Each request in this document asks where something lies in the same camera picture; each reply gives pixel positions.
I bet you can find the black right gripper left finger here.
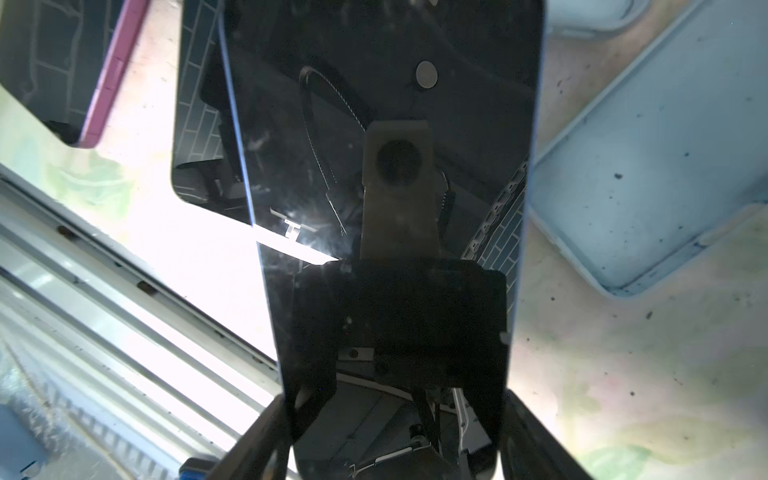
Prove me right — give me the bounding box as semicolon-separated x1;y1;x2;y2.
206;394;291;480

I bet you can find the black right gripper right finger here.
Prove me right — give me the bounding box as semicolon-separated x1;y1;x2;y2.
499;390;592;480

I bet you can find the light blue phone case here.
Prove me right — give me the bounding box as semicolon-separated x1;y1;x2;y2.
546;0;651;39
528;1;767;297

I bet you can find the blue phone black screen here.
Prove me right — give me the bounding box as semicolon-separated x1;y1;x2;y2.
219;1;546;479

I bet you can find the white phone black screen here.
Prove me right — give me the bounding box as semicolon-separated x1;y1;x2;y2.
171;1;250;224

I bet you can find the purple phone black screen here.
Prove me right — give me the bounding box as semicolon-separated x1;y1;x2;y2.
1;0;149;149

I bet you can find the blue handheld device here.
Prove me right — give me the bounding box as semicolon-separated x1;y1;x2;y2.
1;405;48;480

